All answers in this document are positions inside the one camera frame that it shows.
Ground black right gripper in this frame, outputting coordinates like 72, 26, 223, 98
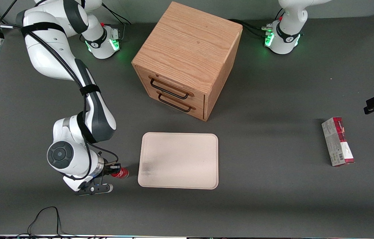
102, 163, 122, 179

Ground red coke bottle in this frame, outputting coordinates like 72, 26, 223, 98
111, 167, 129, 179

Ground white rectangular tray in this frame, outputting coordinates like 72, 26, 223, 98
138, 132, 219, 190

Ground wooden drawer front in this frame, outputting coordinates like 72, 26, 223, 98
143, 84, 205, 120
136, 66, 206, 106

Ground wooden drawer cabinet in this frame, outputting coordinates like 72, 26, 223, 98
131, 1, 243, 122

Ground grey and red carton box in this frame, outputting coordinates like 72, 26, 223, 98
321, 117, 355, 167

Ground black looped cable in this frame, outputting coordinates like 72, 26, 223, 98
15, 206, 75, 238

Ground black metal drawer handle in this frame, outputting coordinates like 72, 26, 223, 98
157, 93, 193, 113
149, 77, 191, 100

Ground black cable along right arm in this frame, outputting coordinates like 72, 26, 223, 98
0, 22, 120, 181

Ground black cables at right arm base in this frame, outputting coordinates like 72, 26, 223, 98
102, 3, 132, 26

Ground black cables at arm base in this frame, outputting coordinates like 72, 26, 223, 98
228, 18, 274, 39
102, 3, 132, 26

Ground black cables at left arm base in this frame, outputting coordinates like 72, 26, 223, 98
228, 18, 274, 39

